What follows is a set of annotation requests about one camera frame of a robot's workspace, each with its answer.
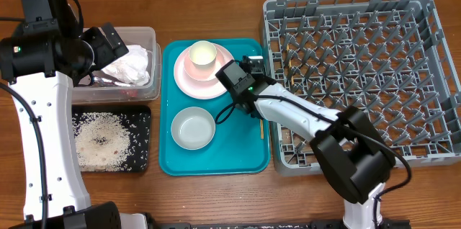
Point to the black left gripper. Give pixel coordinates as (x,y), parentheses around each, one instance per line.
(107,53)

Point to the white tissue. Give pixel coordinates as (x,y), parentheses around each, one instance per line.
(130,68)

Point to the red snack wrapper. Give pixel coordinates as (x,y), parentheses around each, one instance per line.
(112,88)

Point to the wooden chopstick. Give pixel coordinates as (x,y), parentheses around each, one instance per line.
(289,57)
(261,129)

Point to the grey bowl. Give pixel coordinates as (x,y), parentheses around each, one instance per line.
(193,128)

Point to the cooked white rice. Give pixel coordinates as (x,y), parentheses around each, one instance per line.
(102,142)

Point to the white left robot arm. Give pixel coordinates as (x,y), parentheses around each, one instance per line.
(40,66)

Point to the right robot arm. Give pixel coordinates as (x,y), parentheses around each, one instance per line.
(350,151)

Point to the grey dishwasher rack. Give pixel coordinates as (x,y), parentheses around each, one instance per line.
(389,58)

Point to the clear plastic bin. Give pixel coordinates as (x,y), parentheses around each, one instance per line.
(146,38)

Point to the small pink plate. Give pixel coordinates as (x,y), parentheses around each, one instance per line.
(207,74)

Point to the cream cup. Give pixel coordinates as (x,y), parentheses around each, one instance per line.
(203,55)

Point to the large pink plate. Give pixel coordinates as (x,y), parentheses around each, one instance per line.
(200,89)

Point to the black tray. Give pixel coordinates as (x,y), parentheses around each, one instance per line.
(140,139)

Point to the teal plastic tray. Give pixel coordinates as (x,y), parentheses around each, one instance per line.
(236,147)

